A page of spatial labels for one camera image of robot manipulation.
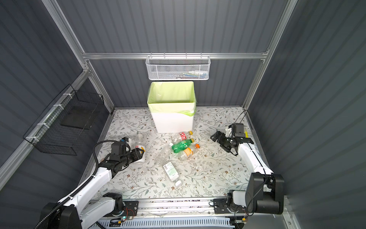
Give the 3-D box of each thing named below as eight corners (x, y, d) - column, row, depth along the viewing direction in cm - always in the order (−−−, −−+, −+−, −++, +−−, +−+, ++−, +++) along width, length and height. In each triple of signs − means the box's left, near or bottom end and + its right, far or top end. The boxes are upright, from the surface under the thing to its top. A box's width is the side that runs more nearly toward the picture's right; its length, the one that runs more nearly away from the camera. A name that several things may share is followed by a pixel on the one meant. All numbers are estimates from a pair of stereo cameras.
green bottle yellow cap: (175, 155, 95) (174, 151, 91) (171, 148, 98) (170, 144, 94) (193, 145, 99) (193, 142, 95) (188, 139, 102) (189, 135, 99)
